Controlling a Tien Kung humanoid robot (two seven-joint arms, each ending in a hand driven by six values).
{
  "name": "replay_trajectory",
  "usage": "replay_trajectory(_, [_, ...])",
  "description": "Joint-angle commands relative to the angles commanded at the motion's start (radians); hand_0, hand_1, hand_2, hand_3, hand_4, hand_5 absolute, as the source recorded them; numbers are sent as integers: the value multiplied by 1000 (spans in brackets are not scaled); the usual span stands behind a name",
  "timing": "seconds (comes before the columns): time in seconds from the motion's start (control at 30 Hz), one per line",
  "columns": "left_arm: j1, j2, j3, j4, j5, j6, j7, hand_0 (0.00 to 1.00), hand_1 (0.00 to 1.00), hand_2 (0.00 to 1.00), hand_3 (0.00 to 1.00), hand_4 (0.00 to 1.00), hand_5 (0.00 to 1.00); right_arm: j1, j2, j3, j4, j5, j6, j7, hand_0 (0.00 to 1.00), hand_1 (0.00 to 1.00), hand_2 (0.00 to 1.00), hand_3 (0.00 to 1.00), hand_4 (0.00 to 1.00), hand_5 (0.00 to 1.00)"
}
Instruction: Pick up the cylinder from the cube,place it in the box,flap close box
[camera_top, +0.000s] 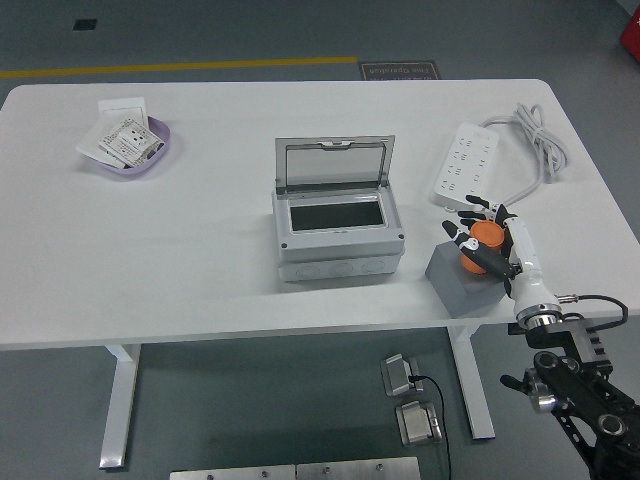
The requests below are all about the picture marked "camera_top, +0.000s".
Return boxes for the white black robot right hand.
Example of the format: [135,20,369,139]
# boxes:
[441,193,562,321]

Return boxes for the silver floor socket box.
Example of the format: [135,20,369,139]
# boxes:
[379,353,426,399]
[394,399,444,447]

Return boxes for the packaged white socket panel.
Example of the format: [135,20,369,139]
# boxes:
[98,117,166,169]

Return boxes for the grey plastic enclosure box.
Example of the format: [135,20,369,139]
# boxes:
[272,187,406,285]

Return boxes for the orange cylinder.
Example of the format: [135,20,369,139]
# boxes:
[459,221,506,275]

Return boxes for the white table leg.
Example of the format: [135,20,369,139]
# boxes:
[447,324,496,441]
[98,344,142,470]

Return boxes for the black floor sign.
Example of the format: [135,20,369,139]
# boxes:
[357,60,443,81]

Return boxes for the metal base plate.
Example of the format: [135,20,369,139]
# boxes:
[295,456,421,480]
[169,464,297,480]

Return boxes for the white paper packet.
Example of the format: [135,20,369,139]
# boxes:
[75,114,126,166]

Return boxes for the grey cube with round hole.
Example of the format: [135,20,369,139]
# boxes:
[424,241,511,319]

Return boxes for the yellow floor tape line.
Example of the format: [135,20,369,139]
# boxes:
[0,55,359,80]

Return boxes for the white wall switch plate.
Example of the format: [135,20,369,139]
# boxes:
[97,98,150,126]

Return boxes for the black floor cable with plug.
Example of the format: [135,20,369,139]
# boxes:
[407,373,451,480]

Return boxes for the red object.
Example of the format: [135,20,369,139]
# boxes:
[618,9,640,50]

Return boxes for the white power strip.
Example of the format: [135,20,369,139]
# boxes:
[432,122,502,211]

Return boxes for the transparent hinged box lid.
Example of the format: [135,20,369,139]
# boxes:
[274,133,396,196]

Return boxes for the white power strip cable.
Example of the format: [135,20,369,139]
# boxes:
[479,102,571,209]

